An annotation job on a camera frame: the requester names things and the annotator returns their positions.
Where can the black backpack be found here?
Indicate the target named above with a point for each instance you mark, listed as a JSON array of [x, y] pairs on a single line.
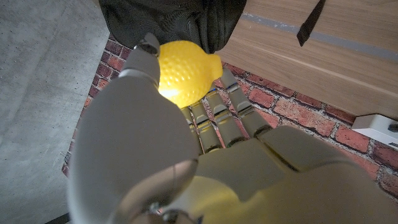
[[174, 18]]

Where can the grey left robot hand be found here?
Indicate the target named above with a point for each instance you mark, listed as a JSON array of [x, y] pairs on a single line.
[[248, 180]]

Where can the red brick print backdrop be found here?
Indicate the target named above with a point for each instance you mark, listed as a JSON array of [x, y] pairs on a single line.
[[304, 115]]

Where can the white power strip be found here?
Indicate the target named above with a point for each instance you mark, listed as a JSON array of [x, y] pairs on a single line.
[[373, 127]]

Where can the yellow lemon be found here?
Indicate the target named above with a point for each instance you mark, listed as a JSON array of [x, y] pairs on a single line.
[[186, 71]]

